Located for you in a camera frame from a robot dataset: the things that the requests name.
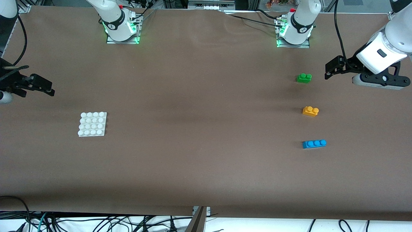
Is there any dark metal post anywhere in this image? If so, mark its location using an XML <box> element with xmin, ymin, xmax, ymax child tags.
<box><xmin>184</xmin><ymin>206</ymin><xmax>207</xmax><ymax>232</ymax></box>

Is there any white studded base plate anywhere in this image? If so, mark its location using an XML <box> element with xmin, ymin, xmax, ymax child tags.
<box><xmin>78</xmin><ymin>111</ymin><xmax>107</xmax><ymax>137</ymax></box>

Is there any blue toy block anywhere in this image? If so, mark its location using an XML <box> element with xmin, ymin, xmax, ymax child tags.
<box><xmin>302</xmin><ymin>139</ymin><xmax>327</xmax><ymax>149</ymax></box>

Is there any black looped cable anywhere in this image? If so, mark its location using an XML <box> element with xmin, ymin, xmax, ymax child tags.
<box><xmin>0</xmin><ymin>195</ymin><xmax>31</xmax><ymax>226</ymax></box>

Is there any teal cable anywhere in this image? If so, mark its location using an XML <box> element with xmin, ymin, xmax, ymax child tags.
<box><xmin>36</xmin><ymin>212</ymin><xmax>48</xmax><ymax>232</ymax></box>

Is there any yellow toy block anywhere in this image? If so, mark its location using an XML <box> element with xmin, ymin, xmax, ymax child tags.
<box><xmin>302</xmin><ymin>106</ymin><xmax>320</xmax><ymax>117</ymax></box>

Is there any brown table cover sheet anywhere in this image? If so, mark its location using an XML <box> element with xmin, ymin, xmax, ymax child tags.
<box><xmin>0</xmin><ymin>5</ymin><xmax>412</xmax><ymax>222</ymax></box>

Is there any black base cable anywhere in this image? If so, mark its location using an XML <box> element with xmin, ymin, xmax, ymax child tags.
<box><xmin>256</xmin><ymin>9</ymin><xmax>285</xmax><ymax>20</ymax></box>
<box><xmin>229</xmin><ymin>14</ymin><xmax>284</xmax><ymax>27</ymax></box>
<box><xmin>124</xmin><ymin>0</ymin><xmax>158</xmax><ymax>24</ymax></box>

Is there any white power strip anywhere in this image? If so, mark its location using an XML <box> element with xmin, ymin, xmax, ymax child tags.
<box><xmin>188</xmin><ymin>0</ymin><xmax>236</xmax><ymax>11</ymax></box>

